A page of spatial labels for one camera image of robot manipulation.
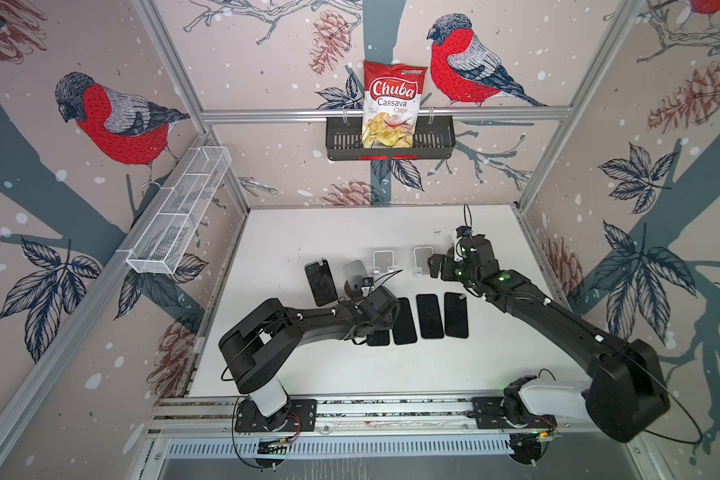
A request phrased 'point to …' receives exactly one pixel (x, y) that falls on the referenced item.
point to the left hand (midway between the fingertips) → (384, 318)
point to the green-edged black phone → (429, 316)
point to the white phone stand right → (421, 255)
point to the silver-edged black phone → (405, 330)
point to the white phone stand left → (383, 262)
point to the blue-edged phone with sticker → (321, 282)
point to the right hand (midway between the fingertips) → (437, 264)
